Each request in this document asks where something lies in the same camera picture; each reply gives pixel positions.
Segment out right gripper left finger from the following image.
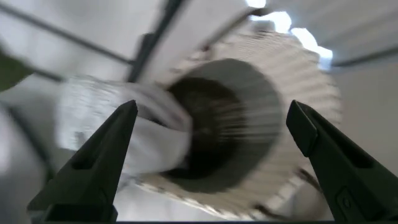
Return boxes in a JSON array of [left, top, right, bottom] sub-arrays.
[[26, 99, 139, 222]]

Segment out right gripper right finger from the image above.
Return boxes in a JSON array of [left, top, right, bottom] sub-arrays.
[[285, 99, 398, 222]]

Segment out pale grey shorts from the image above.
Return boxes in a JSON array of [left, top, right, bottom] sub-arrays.
[[55, 74, 194, 187]]

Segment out green long-sleeved shirt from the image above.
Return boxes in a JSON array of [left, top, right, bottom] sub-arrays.
[[0, 51, 34, 93]]

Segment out white laundry basket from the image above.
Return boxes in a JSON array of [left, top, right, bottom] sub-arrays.
[[135, 7, 343, 222]]

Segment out black clothes rack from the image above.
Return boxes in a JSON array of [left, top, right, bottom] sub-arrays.
[[0, 0, 185, 84]]

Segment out white curtain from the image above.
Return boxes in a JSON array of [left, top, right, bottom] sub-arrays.
[[244, 0, 398, 71]]

